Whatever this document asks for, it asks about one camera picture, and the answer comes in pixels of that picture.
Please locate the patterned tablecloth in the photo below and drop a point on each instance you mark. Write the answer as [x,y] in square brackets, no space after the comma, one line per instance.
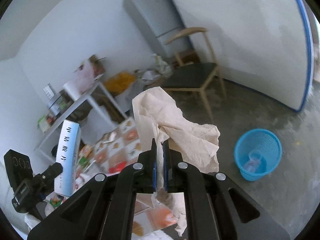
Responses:
[109,149]

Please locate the white blue medicine box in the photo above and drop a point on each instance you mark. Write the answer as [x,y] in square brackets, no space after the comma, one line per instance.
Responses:
[67,156]

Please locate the white mattress blue trim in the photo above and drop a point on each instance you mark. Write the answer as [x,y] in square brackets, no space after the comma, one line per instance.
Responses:
[265,45]

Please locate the blue plastic trash basket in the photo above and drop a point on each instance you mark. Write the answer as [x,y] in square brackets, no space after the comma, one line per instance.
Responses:
[267,143]

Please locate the metal pot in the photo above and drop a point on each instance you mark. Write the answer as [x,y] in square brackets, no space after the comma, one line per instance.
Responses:
[57,104]

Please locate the beige tissue paper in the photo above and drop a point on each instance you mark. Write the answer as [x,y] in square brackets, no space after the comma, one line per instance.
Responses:
[158,119]

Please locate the grey refrigerator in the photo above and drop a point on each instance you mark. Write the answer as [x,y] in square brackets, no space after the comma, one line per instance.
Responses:
[158,20]

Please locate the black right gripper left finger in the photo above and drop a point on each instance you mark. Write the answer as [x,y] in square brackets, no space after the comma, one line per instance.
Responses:
[104,207]

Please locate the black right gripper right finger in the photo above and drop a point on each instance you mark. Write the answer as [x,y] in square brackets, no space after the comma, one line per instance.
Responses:
[216,207]

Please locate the wooden chair dark seat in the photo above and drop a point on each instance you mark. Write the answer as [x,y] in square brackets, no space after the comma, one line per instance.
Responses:
[194,77]

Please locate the yellow plastic bag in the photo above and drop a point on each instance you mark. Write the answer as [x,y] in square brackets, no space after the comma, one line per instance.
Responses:
[119,83]

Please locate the white plastic bags pile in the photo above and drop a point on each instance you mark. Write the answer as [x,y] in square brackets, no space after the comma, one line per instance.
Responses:
[160,70]

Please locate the clear plastic cup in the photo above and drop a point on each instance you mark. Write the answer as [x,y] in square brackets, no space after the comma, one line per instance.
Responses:
[254,161]

